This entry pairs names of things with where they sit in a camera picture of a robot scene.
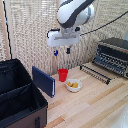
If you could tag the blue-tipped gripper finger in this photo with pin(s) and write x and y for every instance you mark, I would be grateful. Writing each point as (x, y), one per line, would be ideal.
(56, 52)
(68, 50)

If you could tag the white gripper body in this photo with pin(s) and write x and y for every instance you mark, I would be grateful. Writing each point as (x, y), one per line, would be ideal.
(63, 37)

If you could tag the red plastic cup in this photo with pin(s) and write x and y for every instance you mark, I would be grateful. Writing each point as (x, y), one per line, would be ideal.
(62, 75)

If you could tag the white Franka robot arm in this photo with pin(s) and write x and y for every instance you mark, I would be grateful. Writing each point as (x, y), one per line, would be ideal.
(71, 12)

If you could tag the black toaster oven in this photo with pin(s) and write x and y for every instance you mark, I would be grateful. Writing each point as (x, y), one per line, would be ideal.
(113, 55)

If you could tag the dark blue binder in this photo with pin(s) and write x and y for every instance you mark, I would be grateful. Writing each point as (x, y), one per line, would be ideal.
(43, 80)

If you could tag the white woven folding screen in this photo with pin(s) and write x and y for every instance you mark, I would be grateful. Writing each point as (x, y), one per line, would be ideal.
(30, 33)

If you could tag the yellow food pieces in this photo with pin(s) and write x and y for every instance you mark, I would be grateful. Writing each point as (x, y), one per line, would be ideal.
(73, 84)

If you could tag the white bowl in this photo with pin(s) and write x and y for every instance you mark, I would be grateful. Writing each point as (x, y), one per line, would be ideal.
(73, 87)

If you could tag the thin black pole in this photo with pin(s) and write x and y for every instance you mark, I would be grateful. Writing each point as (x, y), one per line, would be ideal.
(7, 30)

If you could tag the black fabric storage bag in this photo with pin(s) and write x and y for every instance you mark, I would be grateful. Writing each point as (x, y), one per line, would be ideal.
(20, 100)

